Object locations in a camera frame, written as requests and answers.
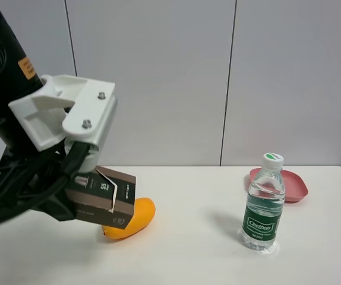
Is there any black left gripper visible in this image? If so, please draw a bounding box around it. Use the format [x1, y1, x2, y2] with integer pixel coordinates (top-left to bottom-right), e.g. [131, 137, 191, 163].
[0, 141, 78, 222]

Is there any brown coffee capsule box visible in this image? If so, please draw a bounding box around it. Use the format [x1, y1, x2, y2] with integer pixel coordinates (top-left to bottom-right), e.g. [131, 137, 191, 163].
[65, 166, 136, 229]

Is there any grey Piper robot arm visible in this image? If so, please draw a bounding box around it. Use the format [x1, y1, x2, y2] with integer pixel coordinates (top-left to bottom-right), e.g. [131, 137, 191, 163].
[0, 10, 87, 224]

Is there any yellow mango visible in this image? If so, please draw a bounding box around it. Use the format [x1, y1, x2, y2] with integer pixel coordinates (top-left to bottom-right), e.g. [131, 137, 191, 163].
[102, 198, 156, 240]

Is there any clear water bottle green label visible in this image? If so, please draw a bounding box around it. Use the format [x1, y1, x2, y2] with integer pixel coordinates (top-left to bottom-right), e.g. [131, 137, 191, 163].
[242, 153, 285, 251]

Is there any pink plastic plate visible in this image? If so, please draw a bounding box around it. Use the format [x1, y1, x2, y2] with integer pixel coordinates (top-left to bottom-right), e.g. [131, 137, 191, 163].
[245, 168, 308, 203]

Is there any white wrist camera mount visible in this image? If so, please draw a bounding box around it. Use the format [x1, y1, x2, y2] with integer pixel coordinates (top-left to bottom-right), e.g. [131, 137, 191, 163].
[8, 75, 117, 172]

